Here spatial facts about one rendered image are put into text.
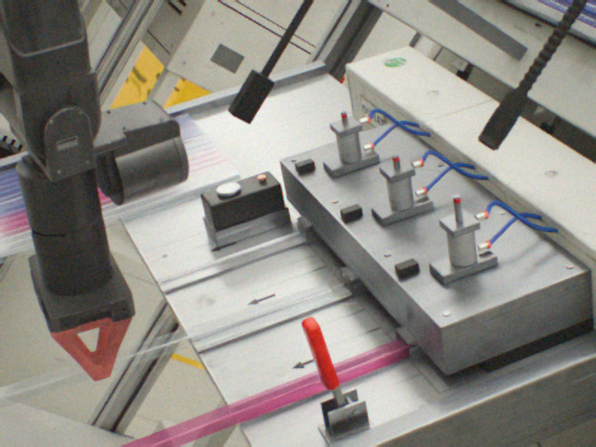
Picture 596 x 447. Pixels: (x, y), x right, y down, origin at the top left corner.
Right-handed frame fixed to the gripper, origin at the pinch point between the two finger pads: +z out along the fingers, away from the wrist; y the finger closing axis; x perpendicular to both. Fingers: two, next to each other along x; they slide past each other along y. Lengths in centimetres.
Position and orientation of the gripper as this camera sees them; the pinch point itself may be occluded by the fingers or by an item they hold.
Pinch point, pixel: (98, 365)
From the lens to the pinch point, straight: 97.0
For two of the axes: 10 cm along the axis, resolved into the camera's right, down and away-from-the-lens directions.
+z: 0.8, 8.6, 5.1
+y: -3.8, -4.5, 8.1
